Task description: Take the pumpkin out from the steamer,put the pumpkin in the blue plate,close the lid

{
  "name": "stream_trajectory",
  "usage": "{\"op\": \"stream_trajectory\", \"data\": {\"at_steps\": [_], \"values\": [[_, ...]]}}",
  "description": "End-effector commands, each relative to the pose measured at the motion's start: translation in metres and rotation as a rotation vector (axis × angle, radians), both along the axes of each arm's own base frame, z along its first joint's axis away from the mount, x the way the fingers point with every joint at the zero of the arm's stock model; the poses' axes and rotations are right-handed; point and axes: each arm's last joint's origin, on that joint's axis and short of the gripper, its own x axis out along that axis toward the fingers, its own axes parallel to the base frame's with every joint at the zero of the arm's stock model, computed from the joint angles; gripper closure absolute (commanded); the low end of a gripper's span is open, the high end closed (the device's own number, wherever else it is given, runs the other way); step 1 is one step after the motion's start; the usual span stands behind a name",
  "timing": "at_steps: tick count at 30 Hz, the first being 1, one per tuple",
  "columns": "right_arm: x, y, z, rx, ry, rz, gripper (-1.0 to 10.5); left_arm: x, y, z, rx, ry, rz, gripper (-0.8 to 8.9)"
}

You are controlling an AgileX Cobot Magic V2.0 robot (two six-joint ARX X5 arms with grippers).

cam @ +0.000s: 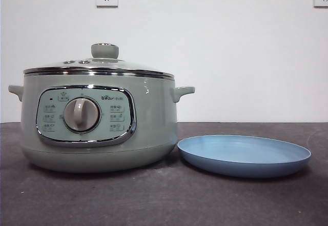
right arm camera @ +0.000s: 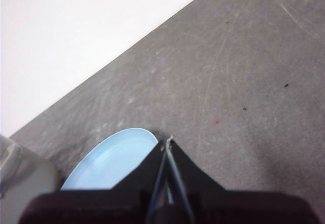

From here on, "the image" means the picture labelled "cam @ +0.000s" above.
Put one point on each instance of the blue round plate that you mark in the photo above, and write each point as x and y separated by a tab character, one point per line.
243	154

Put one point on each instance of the glass lid with green knob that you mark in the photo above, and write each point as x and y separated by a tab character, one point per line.
105	50

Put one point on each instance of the pale green electric steamer pot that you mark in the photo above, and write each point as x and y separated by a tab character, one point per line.
153	133

